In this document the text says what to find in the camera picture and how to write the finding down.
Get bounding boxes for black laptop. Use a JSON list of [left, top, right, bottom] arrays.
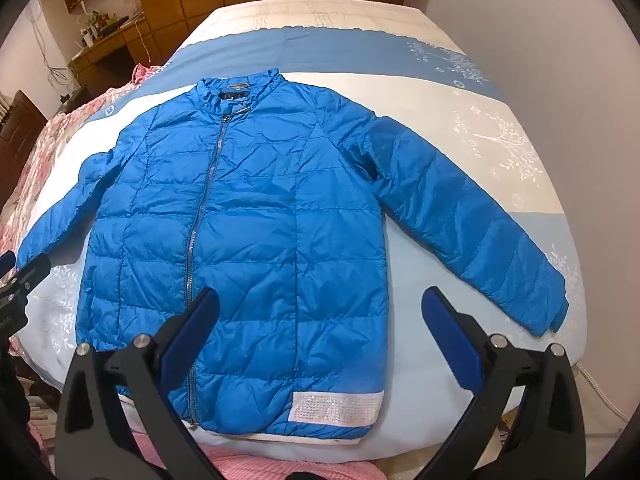
[[94, 14, 132, 37]]

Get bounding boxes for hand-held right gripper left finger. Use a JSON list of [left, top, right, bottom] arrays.
[[54, 287, 227, 480]]

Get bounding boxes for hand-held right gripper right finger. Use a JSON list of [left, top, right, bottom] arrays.
[[421, 286, 587, 480]]

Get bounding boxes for blue and white duvet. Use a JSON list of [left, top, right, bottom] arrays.
[[10, 22, 590, 463]]

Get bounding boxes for pink floral quilt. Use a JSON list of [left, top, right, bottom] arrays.
[[0, 82, 148, 246]]

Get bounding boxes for white hanging cable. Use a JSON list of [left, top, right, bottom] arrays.
[[133, 16, 152, 65]]

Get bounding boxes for blue puffer jacket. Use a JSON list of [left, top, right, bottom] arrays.
[[15, 71, 571, 443]]

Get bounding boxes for person's pink knit clothing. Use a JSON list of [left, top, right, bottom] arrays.
[[127, 439, 396, 480]]

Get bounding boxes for white floor cable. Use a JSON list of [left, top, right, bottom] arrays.
[[574, 360, 632, 423]]

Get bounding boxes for pink checked cloth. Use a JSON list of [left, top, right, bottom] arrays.
[[130, 62, 162, 87]]

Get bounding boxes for cream quilted mattress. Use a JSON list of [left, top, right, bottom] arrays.
[[202, 0, 441, 36]]

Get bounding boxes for wooden wardrobe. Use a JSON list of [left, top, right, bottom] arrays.
[[131, 0, 273, 68]]

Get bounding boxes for wooden desk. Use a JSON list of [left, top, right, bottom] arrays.
[[67, 12, 153, 103]]

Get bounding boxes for wall cables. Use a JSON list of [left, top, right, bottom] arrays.
[[27, 2, 73, 91]]

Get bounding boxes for dark wooden headboard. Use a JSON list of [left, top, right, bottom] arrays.
[[0, 89, 49, 203]]

